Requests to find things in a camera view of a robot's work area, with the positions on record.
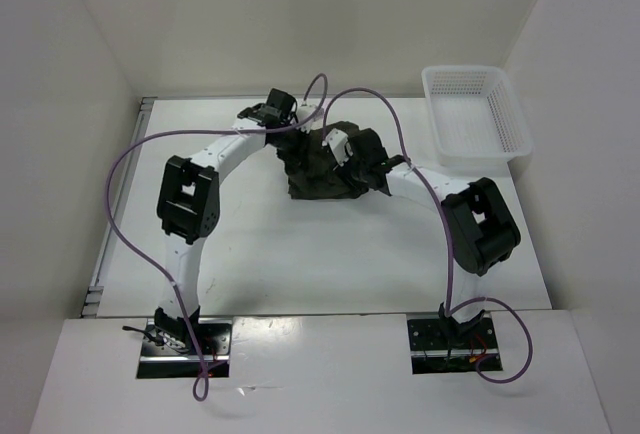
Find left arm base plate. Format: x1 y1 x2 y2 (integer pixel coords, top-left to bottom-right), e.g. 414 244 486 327
136 318 233 380

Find aluminium table edge rail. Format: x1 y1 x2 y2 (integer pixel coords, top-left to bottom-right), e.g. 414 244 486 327
80 97 156 319

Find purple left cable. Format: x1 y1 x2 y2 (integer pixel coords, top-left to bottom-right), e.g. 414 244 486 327
105 73 329 402

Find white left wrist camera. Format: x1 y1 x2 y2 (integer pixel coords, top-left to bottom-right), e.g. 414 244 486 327
293 102 324 134

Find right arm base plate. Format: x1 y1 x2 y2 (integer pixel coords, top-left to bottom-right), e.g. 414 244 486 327
406 313 503 375

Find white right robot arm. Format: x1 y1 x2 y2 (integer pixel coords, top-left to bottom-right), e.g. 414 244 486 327
327 129 521 347

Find white perforated plastic basket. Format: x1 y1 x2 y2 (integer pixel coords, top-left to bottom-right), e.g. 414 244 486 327
421 65 533 168

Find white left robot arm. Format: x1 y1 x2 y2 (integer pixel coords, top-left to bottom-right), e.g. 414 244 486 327
154 89 319 354

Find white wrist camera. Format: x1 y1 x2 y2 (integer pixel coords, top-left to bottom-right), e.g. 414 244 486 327
322 128 353 167
293 102 324 134

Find dark green shorts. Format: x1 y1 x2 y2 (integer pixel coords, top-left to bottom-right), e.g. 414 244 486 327
274 121 369 202

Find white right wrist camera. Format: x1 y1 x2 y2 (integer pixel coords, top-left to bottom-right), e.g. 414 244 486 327
322 128 353 167

